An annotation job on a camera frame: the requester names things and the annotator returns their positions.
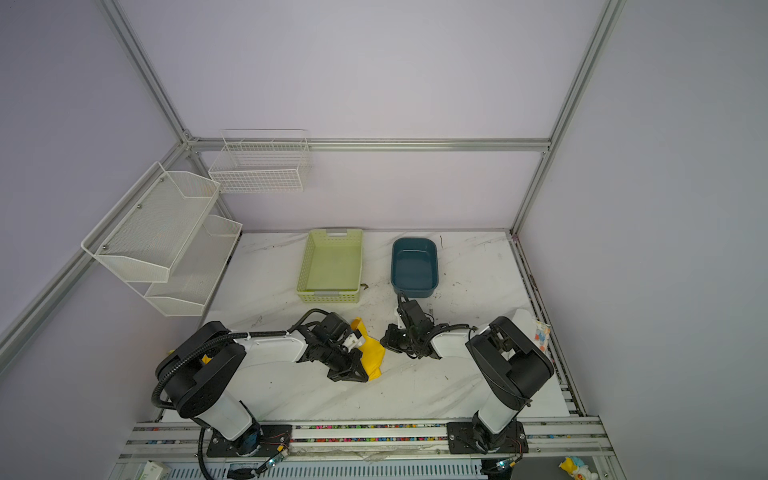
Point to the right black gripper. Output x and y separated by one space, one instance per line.
391 341

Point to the light green plastic basket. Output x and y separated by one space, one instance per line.
331 269

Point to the white wire wall basket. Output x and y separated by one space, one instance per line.
262 161

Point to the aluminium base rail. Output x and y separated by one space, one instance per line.
384 449

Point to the teal plastic tray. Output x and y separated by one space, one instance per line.
414 267

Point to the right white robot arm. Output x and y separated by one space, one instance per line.
512 365

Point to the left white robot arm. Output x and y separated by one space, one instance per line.
193 379

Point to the colourful small carton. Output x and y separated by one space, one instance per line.
542 335

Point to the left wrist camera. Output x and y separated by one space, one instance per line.
353 341

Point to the white two-tier mesh shelf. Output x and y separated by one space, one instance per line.
165 242

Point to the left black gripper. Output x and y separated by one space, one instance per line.
349 373

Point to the yellow paper napkin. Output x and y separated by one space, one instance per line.
373 352

